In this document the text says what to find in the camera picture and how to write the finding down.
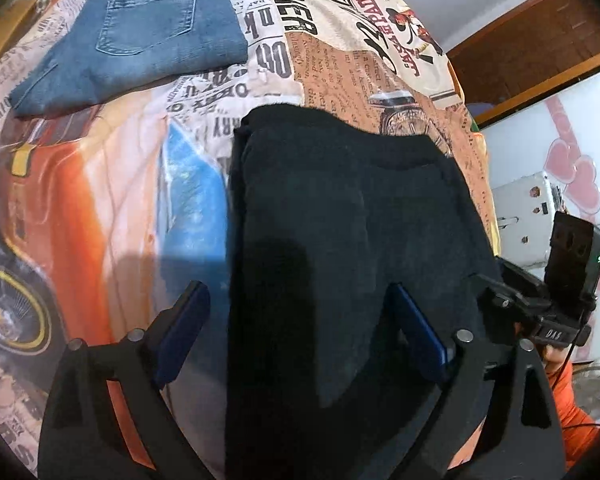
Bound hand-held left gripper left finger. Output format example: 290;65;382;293
37;281;216;480

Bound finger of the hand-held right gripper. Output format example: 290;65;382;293
471;272;531;343

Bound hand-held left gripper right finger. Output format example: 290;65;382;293
385;282;567;480

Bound black pants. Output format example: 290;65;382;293
224;105;504;480

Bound person's right forearm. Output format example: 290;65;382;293
514;324;600;463

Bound white plastic box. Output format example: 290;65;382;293
490;170;565;267

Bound white wardrobe with pink hearts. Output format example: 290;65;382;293
480;55;600;364

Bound printed blanket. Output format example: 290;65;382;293
0;0;503;480

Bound wooden door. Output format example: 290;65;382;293
447;0;600;127

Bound folded blue jeans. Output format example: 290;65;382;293
7;0;249;119

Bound black cable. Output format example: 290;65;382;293
549;342;600;431

